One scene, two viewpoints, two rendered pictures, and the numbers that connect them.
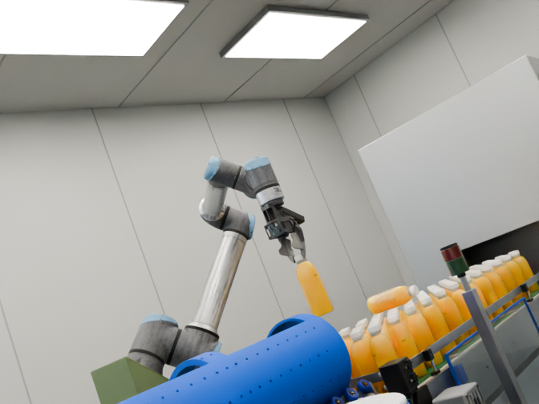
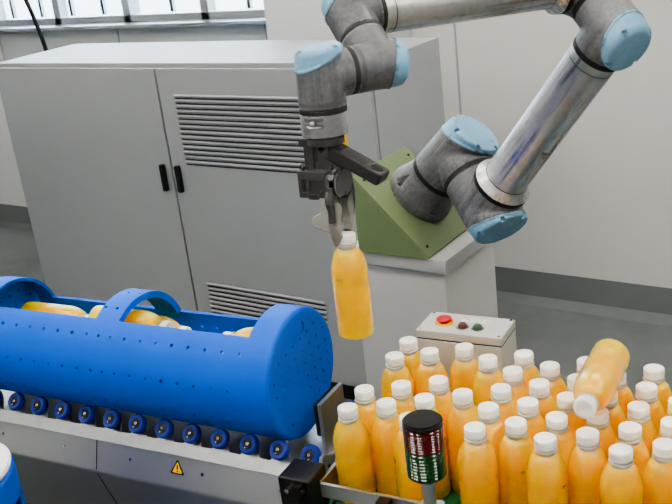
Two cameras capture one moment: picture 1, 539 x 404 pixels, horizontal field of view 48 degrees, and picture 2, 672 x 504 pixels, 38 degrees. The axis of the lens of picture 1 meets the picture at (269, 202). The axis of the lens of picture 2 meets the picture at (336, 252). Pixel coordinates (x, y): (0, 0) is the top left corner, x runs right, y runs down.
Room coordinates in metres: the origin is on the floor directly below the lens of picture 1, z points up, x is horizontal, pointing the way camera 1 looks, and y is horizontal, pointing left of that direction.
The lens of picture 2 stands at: (1.74, -1.79, 2.04)
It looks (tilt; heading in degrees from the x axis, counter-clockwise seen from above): 20 degrees down; 81
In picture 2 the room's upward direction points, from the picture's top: 7 degrees counter-clockwise
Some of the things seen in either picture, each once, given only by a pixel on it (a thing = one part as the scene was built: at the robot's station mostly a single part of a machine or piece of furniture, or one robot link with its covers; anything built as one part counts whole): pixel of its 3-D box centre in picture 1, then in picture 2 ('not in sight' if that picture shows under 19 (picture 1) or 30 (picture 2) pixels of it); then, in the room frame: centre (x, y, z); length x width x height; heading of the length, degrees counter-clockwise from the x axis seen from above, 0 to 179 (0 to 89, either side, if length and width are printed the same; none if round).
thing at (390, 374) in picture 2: not in sight; (399, 402); (2.12, 0.02, 1.00); 0.07 x 0.07 x 0.19
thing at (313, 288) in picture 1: (312, 286); (351, 288); (2.04, -0.03, 1.30); 0.07 x 0.07 x 0.19
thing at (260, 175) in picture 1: (261, 175); (321, 78); (2.04, -0.01, 1.72); 0.10 x 0.09 x 0.12; 14
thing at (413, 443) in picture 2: (451, 253); (423, 435); (2.05, -0.50, 1.23); 0.06 x 0.06 x 0.04
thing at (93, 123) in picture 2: not in sight; (218, 208); (1.91, 2.56, 0.72); 2.15 x 0.54 x 1.45; 134
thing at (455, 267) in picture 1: (457, 266); (425, 459); (2.05, -0.50, 1.18); 0.06 x 0.06 x 0.05
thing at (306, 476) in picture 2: (399, 378); (306, 490); (1.88, -0.16, 0.95); 0.10 x 0.07 x 0.10; 51
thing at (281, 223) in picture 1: (278, 220); (325, 166); (2.02, -0.01, 1.55); 0.09 x 0.08 x 0.12; 141
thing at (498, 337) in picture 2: not in sight; (466, 343); (2.31, 0.12, 1.05); 0.20 x 0.10 x 0.10; 141
